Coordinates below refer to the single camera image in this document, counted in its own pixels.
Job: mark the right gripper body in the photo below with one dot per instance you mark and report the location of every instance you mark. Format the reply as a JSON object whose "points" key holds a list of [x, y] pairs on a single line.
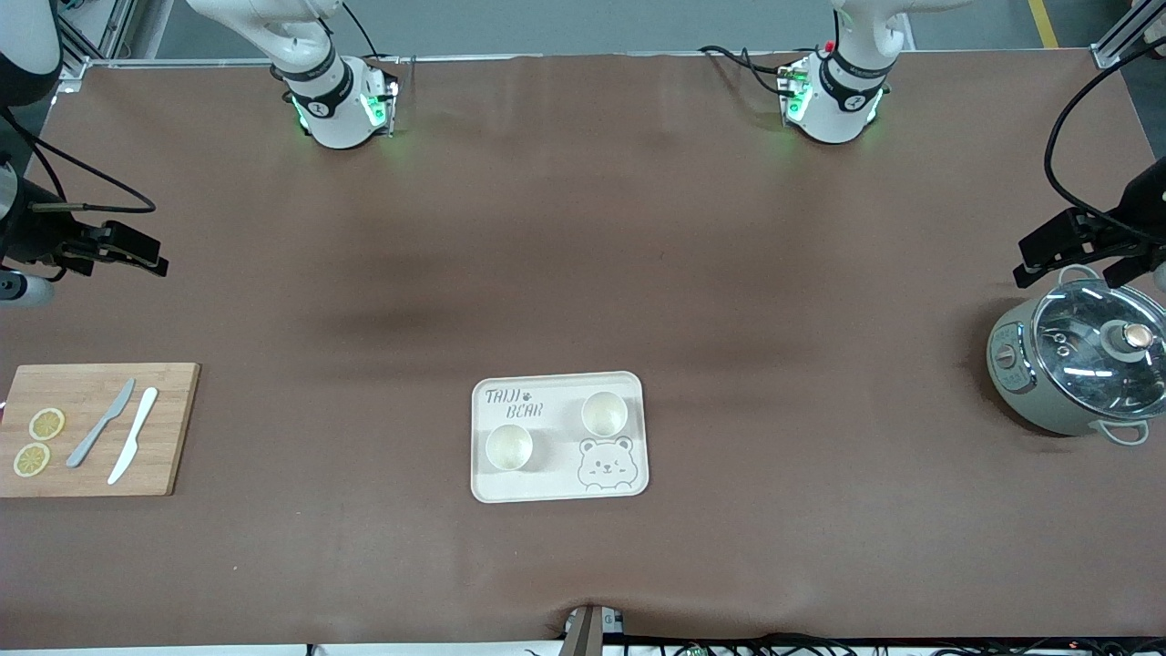
{"points": [[35, 235]]}

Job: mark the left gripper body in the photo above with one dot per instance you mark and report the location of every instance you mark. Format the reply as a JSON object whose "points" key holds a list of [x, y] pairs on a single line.
{"points": [[1142, 204]]}

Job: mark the white IKEA cup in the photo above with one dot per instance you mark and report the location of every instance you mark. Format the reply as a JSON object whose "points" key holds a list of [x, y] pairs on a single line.
{"points": [[508, 447], [604, 414]]}

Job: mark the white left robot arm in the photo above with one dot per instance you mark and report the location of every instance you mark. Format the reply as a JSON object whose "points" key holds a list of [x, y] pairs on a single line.
{"points": [[833, 114]]}

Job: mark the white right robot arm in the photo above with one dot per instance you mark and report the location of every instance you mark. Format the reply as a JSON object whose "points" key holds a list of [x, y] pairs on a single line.
{"points": [[337, 118]]}

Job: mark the glass pot lid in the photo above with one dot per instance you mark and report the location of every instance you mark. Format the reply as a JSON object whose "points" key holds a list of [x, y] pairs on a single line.
{"points": [[1084, 351]]}

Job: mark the grey-green electric pot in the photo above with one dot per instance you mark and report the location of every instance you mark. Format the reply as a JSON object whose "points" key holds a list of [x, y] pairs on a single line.
{"points": [[1011, 364]]}

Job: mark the grey plastic knife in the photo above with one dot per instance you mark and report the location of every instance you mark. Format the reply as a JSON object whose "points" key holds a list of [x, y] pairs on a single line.
{"points": [[98, 425]]}

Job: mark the bamboo cutting board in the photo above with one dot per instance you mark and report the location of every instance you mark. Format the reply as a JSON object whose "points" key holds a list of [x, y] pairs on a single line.
{"points": [[173, 428]]}

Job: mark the white plastic knife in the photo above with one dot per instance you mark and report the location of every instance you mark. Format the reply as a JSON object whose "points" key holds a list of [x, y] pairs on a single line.
{"points": [[135, 433]]}

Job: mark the yellow lemon slice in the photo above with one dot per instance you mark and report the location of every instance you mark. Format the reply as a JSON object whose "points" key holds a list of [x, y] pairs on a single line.
{"points": [[46, 424], [32, 460]]}

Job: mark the beige bear print tray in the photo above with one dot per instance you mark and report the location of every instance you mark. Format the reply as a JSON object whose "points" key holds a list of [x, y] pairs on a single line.
{"points": [[556, 474]]}

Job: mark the aluminium frame profile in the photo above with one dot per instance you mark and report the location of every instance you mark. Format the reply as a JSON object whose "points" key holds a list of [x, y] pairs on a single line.
{"points": [[1125, 36], [91, 27]]}

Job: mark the metal table edge bracket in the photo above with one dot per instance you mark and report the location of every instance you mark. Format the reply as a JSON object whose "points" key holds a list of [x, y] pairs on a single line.
{"points": [[588, 630]]}

